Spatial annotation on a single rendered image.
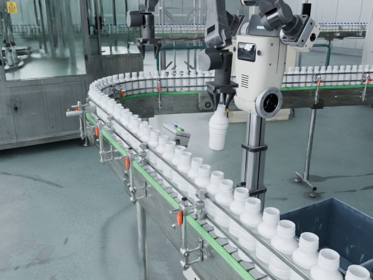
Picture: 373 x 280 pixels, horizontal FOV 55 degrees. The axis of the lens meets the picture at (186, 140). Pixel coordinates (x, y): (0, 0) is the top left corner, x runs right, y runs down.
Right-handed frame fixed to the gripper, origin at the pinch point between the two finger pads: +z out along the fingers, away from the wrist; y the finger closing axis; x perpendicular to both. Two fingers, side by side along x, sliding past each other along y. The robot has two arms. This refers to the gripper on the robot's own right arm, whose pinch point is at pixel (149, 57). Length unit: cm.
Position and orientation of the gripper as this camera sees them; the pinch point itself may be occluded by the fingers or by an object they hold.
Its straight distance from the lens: 178.7
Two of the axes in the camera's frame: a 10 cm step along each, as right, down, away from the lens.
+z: 0.0, 9.4, 3.4
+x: 4.7, 3.0, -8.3
